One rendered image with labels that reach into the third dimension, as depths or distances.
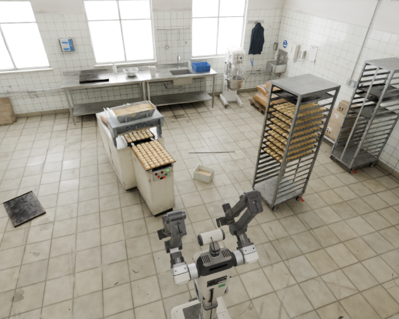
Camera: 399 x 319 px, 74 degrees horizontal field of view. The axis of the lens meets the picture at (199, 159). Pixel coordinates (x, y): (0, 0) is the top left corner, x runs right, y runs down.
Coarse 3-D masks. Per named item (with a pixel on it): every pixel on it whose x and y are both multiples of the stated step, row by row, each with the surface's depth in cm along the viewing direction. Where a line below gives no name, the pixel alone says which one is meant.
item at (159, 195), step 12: (132, 156) 376; (156, 168) 331; (144, 180) 352; (168, 180) 347; (144, 192) 374; (156, 192) 348; (168, 192) 359; (156, 204) 359; (168, 204) 372; (156, 216) 376
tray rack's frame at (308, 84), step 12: (276, 84) 307; (288, 84) 304; (300, 84) 305; (312, 84) 306; (324, 84) 307; (336, 84) 307; (336, 96) 312; (324, 132) 341; (312, 168) 376; (264, 192) 400; (300, 192) 401; (276, 204) 381
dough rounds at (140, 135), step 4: (140, 132) 390; (144, 132) 386; (148, 132) 386; (124, 136) 380; (128, 136) 377; (132, 136) 378; (136, 136) 377; (140, 136) 379; (144, 136) 381; (148, 136) 382; (152, 136) 382; (128, 140) 369; (132, 140) 370; (136, 140) 373
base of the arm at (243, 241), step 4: (236, 236) 174; (240, 236) 172; (244, 236) 172; (240, 240) 171; (244, 240) 170; (248, 240) 171; (240, 244) 170; (244, 244) 167; (248, 244) 167; (252, 244) 168; (236, 248) 176; (240, 248) 169
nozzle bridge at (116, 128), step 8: (112, 120) 360; (136, 120) 361; (144, 120) 362; (152, 120) 377; (160, 120) 374; (112, 128) 344; (120, 128) 359; (144, 128) 372; (160, 128) 394; (112, 136) 362
